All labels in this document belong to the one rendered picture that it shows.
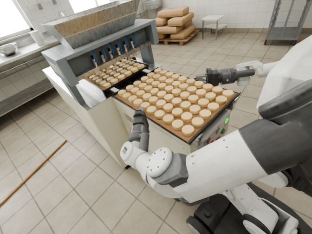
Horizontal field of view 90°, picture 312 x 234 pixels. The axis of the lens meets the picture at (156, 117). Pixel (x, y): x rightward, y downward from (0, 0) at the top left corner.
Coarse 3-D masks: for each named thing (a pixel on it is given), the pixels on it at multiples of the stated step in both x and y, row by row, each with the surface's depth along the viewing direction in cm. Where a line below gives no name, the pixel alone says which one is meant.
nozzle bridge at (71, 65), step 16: (128, 32) 101; (144, 32) 119; (64, 48) 97; (80, 48) 90; (96, 48) 100; (128, 48) 115; (144, 48) 132; (64, 64) 84; (80, 64) 97; (64, 80) 98; (80, 96) 107
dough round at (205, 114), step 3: (201, 111) 71; (204, 111) 70; (207, 111) 70; (210, 111) 70; (201, 114) 69; (204, 114) 69; (207, 114) 69; (210, 114) 69; (201, 117) 70; (204, 117) 69; (207, 117) 69
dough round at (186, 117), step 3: (183, 114) 72; (186, 114) 71; (189, 114) 71; (183, 117) 70; (186, 117) 70; (189, 117) 69; (192, 117) 71; (183, 120) 70; (186, 120) 70; (189, 120) 70
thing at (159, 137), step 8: (112, 96) 111; (120, 104) 107; (120, 112) 117; (128, 112) 104; (128, 120) 114; (128, 128) 126; (152, 128) 89; (160, 128) 81; (152, 136) 97; (160, 136) 87; (168, 136) 80; (176, 136) 74; (152, 144) 105; (160, 144) 94; (168, 144) 86; (176, 144) 78; (184, 144) 72; (192, 144) 70; (176, 152) 83; (184, 152) 76; (192, 152) 74
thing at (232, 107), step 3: (144, 69) 119; (141, 72) 122; (144, 72) 118; (147, 72) 115; (141, 75) 124; (234, 99) 75; (237, 99) 76; (234, 102) 75; (231, 105) 78; (234, 105) 79; (228, 108) 80; (231, 108) 79
